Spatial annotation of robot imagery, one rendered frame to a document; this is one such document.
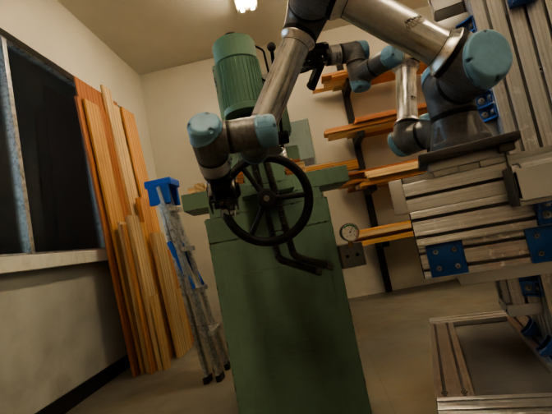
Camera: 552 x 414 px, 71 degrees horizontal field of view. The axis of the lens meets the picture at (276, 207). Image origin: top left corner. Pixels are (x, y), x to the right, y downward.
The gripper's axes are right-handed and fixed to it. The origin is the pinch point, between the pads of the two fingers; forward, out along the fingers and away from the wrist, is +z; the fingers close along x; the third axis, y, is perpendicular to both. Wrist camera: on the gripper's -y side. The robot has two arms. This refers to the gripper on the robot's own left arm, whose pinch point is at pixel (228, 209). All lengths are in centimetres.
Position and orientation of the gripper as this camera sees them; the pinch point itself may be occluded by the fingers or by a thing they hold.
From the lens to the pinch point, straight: 112.5
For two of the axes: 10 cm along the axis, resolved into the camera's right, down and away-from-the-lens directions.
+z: 0.7, 5.8, 8.1
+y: 1.6, 8.0, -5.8
